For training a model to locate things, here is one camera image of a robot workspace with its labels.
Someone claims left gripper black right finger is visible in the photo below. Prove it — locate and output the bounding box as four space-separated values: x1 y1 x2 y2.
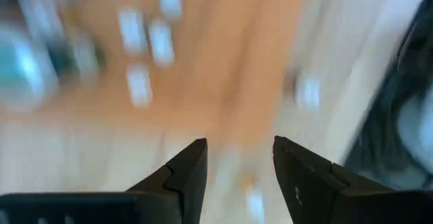
273 135 403 224

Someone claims orange translucent plastic bin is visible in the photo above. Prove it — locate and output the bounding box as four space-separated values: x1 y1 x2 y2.
0 0 307 143

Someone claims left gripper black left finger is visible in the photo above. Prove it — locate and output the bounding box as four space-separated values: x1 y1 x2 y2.
125 138 208 224

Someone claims small brown dropper bottle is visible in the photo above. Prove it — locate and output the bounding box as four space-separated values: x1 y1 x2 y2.
282 66 322 113

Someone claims small orange dropper bottle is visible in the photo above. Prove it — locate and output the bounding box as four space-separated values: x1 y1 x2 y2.
242 173 267 223

